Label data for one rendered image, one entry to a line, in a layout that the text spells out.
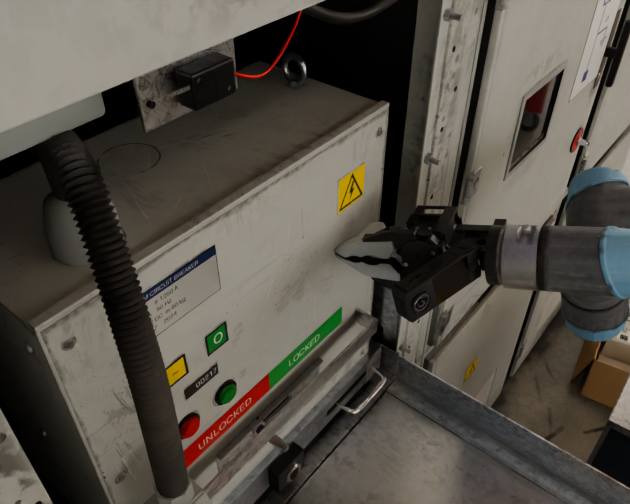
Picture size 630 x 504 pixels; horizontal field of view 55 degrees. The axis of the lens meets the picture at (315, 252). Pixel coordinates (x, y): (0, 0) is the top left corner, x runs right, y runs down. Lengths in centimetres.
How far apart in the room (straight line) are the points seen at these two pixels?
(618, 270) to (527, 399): 160
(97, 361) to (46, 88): 27
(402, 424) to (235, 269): 53
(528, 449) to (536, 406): 120
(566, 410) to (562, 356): 24
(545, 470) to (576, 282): 45
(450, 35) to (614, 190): 29
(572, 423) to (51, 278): 193
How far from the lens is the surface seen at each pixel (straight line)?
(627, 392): 138
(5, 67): 38
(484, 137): 95
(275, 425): 82
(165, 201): 62
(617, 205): 85
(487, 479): 106
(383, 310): 102
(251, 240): 65
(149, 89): 48
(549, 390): 233
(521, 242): 71
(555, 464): 107
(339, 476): 103
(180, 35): 45
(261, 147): 70
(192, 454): 79
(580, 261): 70
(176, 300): 60
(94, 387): 60
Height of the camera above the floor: 174
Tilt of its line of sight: 40 degrees down
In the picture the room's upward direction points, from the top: straight up
